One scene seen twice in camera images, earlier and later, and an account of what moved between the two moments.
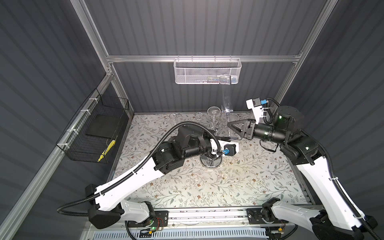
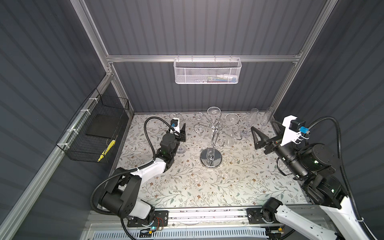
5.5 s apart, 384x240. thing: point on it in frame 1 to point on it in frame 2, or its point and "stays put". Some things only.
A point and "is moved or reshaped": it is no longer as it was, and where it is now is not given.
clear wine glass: [225, 82] is moved or reshaped
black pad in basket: [103, 125] stays put
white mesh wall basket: [207, 71] stays put
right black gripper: [249, 125] to [263, 138]
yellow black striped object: [106, 151] stays put
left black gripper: [210, 155] to [181, 136]
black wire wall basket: [91, 135] stays put
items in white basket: [223, 79] stays put
